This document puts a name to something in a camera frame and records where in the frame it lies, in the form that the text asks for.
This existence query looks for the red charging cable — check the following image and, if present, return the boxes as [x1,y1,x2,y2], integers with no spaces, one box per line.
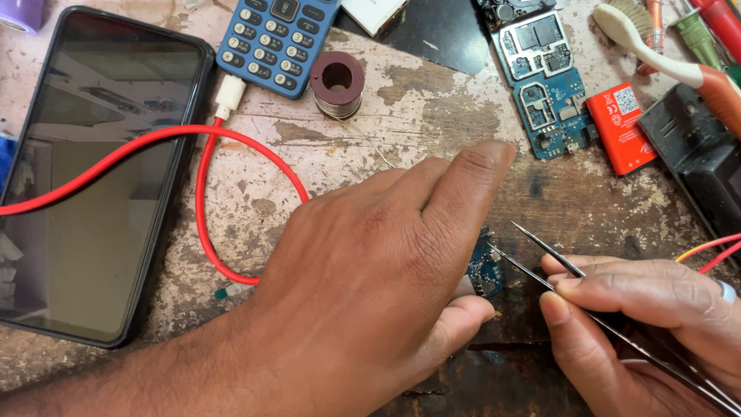
[0,117,311,287]

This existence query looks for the thin yellow wire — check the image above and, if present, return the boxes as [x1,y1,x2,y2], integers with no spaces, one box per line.
[674,232,741,263]

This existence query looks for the white and orange toothbrush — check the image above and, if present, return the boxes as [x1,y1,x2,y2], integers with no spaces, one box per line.
[592,0,741,141]

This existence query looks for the black plastic sheet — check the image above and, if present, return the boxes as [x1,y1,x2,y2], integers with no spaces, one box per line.
[333,0,492,76]

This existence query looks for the large blue phone circuit board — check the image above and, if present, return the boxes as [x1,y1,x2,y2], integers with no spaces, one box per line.
[476,0,601,161]

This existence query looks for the white cable plug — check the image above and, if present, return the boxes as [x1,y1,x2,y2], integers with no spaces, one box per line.
[214,74,247,121]

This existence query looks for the dark red solder spool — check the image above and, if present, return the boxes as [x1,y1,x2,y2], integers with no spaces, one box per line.
[309,51,366,121]

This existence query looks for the green screwdriver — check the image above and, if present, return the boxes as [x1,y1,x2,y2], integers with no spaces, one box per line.
[668,7,741,88]

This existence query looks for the white box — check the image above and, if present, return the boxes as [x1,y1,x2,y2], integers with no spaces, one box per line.
[340,0,409,37]

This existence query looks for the black smartphone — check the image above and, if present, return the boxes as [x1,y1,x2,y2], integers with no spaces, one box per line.
[0,6,218,349]

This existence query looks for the thin solder wire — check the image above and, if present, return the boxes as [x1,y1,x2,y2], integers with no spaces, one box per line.
[333,113,396,169]

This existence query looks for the black metal tweezers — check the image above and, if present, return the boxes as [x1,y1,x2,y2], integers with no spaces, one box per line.
[485,220,741,417]

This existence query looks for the small blue circuit board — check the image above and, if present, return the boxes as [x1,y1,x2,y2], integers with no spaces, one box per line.
[465,226,506,300]

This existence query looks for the thin red wire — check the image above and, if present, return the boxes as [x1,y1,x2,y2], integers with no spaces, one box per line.
[697,239,741,275]

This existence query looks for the blue object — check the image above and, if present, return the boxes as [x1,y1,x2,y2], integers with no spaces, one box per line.
[0,133,17,193]

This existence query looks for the person's left hand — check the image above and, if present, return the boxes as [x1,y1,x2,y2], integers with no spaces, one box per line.
[248,141,517,417]

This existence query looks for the blue keypad phone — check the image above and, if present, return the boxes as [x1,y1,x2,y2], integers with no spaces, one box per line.
[215,0,342,100]

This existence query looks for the red screwdriver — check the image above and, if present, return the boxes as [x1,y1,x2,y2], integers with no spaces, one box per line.
[689,0,741,64]

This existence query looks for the black power supply box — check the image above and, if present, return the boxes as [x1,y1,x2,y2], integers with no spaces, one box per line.
[637,83,741,271]

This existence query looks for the red phone battery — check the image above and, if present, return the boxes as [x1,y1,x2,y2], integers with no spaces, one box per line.
[584,81,660,177]

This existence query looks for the orange handled tool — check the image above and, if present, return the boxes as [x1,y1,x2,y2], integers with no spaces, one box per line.
[637,0,667,76]

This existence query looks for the person's right hand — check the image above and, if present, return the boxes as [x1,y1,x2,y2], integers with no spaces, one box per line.
[538,254,741,417]

